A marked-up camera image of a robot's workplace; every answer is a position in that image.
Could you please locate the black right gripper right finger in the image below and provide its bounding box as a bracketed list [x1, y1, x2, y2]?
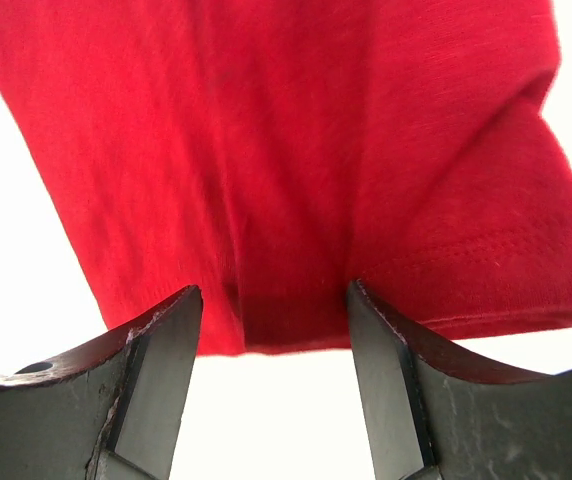
[347, 282, 572, 480]

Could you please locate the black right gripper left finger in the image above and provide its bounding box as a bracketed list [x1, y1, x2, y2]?
[0, 286, 202, 479]

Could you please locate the dark red t shirt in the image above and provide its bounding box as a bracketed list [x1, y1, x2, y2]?
[0, 1, 572, 355]

